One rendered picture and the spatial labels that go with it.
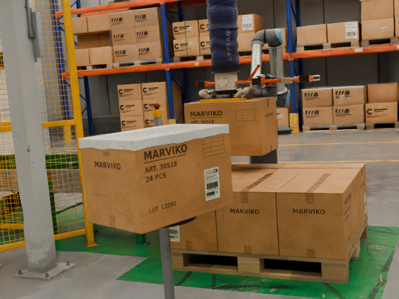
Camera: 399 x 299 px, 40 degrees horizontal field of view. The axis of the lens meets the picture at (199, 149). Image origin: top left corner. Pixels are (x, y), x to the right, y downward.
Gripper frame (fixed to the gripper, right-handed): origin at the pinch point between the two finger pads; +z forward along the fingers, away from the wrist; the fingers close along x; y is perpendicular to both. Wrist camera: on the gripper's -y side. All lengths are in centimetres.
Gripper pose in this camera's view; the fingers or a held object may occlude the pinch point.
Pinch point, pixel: (261, 81)
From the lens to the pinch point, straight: 413.6
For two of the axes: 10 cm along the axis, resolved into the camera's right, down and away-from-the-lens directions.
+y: -9.1, 0.1, 4.1
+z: -4.0, 1.6, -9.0
